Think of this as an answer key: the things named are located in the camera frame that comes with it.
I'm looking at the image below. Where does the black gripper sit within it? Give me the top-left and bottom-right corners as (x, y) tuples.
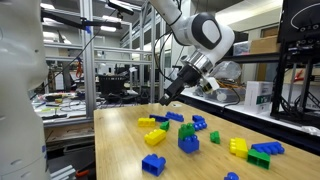
(159, 65), (201, 106)

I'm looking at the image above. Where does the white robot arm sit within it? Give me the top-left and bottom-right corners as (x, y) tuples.
(0, 0), (235, 180)

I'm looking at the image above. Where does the blue long block far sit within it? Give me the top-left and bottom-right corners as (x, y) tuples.
(165, 111), (184, 122)

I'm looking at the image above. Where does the blue flat long block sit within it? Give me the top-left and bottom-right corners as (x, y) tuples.
(149, 114), (169, 122)

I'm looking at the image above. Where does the small green block far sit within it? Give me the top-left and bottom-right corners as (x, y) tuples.
(160, 121), (170, 131)

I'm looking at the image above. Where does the small green block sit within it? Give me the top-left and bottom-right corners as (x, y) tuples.
(160, 121), (170, 131)
(210, 131), (220, 144)

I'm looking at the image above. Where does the yellow block far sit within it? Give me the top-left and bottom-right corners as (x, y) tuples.
(138, 118), (156, 127)

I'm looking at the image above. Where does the yellow block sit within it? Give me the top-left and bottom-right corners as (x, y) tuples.
(138, 118), (156, 127)
(229, 138), (248, 159)
(144, 129), (166, 146)

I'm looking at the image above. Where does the small blue block far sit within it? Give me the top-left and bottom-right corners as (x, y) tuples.
(192, 115), (205, 122)

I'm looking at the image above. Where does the blue block with studs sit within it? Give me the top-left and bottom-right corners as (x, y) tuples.
(193, 121), (207, 131)

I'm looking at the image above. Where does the yellow block near centre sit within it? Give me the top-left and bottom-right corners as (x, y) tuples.
(144, 129), (166, 146)

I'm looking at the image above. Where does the large blue block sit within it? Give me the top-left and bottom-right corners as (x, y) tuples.
(178, 135), (200, 154)

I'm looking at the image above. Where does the small green block right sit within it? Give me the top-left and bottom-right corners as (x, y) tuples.
(210, 131), (220, 144)

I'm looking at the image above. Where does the blue block front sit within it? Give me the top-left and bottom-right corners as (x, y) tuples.
(142, 154), (166, 176)

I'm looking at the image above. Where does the yellow block right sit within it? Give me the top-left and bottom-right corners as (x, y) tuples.
(229, 138), (248, 159)

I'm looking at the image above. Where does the blue block bottom edge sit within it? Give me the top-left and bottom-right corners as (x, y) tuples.
(224, 172), (239, 180)

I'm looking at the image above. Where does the blue long block right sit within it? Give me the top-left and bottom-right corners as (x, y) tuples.
(251, 142), (285, 155)

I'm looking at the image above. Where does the clear plastic bin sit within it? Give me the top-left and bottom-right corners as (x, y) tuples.
(204, 87), (246, 103)

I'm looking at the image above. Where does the white cardboard box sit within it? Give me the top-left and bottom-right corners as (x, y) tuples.
(244, 81), (273, 114)

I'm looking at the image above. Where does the black wire basket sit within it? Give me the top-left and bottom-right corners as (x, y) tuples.
(99, 75), (126, 95)

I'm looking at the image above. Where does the black 3D printer frame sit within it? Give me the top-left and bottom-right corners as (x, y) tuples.
(271, 0), (320, 127)

